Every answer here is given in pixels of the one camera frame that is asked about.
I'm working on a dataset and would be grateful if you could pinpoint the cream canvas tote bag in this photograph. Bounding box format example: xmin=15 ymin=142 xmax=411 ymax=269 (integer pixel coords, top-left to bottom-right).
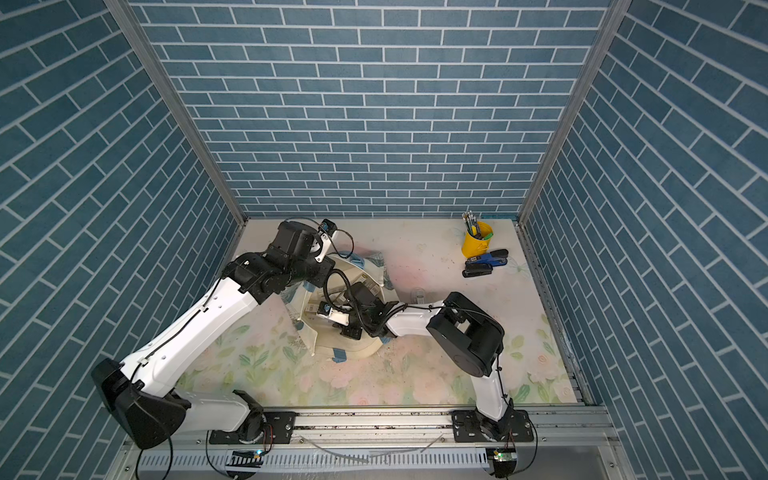
xmin=281 ymin=251 xmax=397 ymax=362

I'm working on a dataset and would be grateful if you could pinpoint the clear compass set case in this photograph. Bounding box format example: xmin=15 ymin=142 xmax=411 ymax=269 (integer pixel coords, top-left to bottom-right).
xmin=411 ymin=288 xmax=426 ymax=304

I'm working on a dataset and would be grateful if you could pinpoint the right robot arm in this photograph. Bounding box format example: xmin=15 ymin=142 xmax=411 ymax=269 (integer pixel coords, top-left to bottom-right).
xmin=344 ymin=282 xmax=536 ymax=444

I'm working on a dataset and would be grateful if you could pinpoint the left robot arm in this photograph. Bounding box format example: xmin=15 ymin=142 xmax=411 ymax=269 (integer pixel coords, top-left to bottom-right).
xmin=91 ymin=220 xmax=337 ymax=450

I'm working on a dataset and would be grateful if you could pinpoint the black stapler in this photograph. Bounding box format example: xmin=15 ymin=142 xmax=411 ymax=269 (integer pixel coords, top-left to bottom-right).
xmin=462 ymin=263 xmax=493 ymax=278

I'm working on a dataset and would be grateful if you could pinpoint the yellow pen holder cup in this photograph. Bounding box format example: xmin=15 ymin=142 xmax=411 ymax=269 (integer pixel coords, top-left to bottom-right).
xmin=461 ymin=222 xmax=493 ymax=259

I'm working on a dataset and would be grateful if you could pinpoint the blue stapler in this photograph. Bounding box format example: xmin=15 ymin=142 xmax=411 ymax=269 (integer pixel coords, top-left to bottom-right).
xmin=465 ymin=249 xmax=509 ymax=267

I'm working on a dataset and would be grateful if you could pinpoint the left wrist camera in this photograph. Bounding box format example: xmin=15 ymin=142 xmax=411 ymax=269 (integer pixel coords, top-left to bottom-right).
xmin=312 ymin=219 xmax=337 ymax=263

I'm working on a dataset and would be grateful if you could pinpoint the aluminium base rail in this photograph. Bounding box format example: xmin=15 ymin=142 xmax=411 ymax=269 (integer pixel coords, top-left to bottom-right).
xmin=106 ymin=404 xmax=635 ymax=479

